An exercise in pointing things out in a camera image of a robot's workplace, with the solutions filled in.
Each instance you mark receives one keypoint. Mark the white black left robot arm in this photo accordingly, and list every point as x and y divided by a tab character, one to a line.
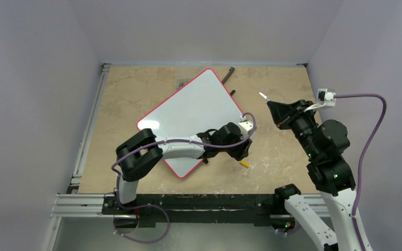
137	156

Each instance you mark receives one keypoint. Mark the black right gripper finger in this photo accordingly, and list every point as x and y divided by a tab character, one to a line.
278	107
279	117

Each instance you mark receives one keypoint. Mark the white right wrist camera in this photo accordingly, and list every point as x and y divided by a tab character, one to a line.
326	98

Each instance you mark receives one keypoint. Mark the clear plastic screw box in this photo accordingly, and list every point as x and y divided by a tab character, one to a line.
184	74

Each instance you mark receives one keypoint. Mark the yellow marker cap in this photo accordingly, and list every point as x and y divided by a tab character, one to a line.
245	164

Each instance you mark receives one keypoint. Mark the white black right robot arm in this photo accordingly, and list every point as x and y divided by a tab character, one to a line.
329	172

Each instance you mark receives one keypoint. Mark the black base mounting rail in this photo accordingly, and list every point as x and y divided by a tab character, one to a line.
149	209

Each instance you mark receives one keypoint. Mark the pink framed whiteboard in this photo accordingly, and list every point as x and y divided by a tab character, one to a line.
203	103

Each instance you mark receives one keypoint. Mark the black metal rod tool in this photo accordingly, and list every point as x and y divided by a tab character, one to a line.
228	75

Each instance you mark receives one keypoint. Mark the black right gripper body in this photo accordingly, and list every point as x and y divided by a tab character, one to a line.
290	115

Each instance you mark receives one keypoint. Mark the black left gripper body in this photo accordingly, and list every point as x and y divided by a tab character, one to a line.
236	151

